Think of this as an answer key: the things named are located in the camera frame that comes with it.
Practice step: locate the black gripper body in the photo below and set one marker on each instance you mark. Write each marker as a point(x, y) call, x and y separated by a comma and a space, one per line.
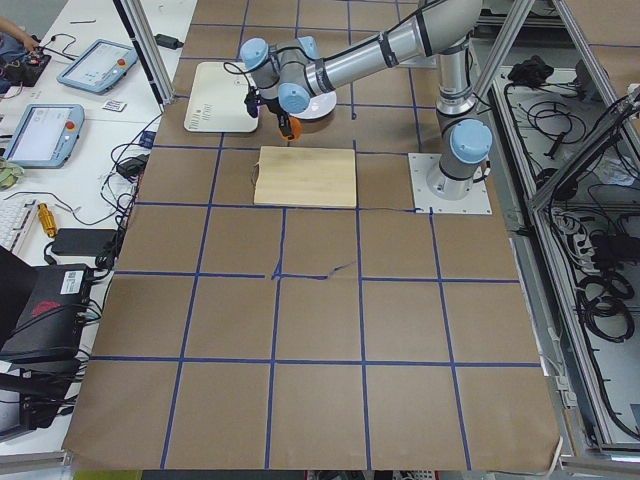
point(273, 106)

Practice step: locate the cream tray with bear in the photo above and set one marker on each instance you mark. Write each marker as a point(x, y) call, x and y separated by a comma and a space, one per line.
point(216, 103)

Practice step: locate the black computer box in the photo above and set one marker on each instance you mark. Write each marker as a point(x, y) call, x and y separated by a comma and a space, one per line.
point(41, 311)

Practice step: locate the upper blue teach pendant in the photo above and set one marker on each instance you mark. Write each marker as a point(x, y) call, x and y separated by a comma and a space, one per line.
point(100, 67)

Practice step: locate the black power adapter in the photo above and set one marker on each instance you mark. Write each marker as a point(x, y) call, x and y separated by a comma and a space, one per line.
point(168, 42)

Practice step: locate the blue teach pendant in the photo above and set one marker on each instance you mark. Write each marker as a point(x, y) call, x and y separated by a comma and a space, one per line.
point(100, 67)
point(45, 136)

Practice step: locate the lower blue teach pendant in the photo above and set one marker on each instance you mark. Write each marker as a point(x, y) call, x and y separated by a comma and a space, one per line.
point(45, 136)

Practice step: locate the white keyboard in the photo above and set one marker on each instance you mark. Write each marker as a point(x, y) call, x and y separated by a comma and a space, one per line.
point(17, 216)

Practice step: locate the small printed card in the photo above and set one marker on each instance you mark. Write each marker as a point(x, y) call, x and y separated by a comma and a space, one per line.
point(115, 106)

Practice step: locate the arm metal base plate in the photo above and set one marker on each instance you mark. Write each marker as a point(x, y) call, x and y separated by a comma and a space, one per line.
point(434, 193)

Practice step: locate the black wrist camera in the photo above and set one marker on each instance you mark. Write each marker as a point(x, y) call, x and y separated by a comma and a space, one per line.
point(252, 102)

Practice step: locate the white round plate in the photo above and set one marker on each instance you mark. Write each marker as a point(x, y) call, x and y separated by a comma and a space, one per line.
point(319, 107)

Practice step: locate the gold metal cylinder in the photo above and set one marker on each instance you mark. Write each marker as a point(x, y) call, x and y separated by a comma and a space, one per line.
point(47, 220)

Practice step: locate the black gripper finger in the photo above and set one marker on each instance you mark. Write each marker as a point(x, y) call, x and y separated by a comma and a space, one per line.
point(284, 126)

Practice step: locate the wooden cutting board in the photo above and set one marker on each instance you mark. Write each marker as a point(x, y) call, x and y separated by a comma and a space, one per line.
point(306, 177)

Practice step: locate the orange fruit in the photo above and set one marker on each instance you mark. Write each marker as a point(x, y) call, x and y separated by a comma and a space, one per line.
point(295, 127)

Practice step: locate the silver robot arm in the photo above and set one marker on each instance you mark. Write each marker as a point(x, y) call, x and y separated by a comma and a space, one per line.
point(285, 77)

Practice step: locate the aluminium frame post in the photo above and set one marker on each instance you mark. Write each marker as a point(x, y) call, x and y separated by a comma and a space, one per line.
point(138, 29)

